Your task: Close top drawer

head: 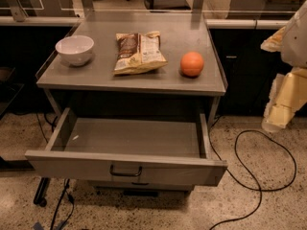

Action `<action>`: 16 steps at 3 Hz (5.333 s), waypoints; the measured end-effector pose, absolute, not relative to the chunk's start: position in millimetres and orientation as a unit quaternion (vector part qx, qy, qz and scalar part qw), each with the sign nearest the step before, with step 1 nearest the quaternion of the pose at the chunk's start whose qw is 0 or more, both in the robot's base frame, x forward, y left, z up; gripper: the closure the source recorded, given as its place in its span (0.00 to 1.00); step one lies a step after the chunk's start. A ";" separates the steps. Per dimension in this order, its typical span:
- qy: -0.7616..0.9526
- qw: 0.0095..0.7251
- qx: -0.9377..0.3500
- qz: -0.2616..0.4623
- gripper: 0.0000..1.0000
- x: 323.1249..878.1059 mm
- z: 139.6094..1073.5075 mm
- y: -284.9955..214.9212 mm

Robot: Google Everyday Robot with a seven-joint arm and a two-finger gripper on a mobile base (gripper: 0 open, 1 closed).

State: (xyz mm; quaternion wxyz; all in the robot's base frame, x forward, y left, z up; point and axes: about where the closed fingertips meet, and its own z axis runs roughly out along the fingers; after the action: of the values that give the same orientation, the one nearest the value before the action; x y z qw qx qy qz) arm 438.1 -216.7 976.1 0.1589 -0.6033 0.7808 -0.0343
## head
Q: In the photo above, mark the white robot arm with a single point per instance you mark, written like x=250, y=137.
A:
x=294, y=42

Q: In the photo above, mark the black stand leg with wheel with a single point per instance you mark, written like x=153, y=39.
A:
x=40, y=194

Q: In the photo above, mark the orange ball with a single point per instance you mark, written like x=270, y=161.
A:
x=191, y=64

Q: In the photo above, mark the grey top drawer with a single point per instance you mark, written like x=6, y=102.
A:
x=166, y=151

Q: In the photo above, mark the grey metal cabinet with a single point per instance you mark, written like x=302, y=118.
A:
x=137, y=114

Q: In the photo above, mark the brown yellow chip bag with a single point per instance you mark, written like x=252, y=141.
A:
x=138, y=53

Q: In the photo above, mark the white ceramic bowl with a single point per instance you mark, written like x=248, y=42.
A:
x=76, y=49

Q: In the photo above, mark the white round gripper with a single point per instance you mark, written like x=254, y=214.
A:
x=296, y=42

